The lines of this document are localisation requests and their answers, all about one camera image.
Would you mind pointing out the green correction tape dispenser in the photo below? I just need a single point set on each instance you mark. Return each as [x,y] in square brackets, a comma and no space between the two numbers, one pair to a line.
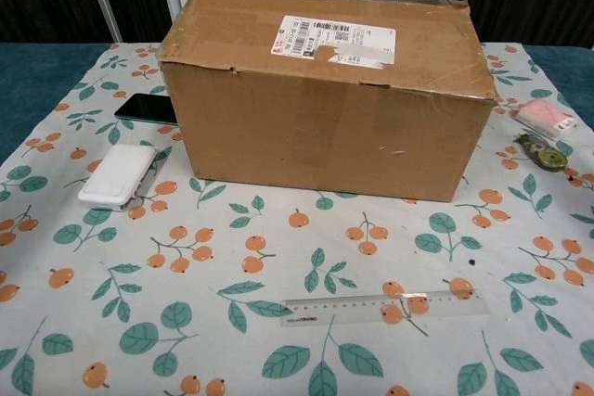
[550,162]

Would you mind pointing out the brown cardboard shipping box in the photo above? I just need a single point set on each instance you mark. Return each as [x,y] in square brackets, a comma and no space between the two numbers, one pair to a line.
[325,127]

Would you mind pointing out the white power bank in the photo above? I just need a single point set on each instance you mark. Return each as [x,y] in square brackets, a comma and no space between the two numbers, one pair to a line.
[116,173]

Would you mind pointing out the orange fruit print tablecloth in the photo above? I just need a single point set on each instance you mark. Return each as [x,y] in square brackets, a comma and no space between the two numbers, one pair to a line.
[185,275]

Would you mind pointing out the pink and white eraser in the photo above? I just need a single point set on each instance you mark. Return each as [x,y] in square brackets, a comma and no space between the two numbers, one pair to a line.
[543,113]

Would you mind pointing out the clear plastic ruler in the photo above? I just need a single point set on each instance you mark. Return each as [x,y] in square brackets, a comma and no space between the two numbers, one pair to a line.
[325,312]

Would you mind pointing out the black smartphone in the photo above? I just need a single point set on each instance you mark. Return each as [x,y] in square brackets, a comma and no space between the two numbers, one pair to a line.
[144,108]

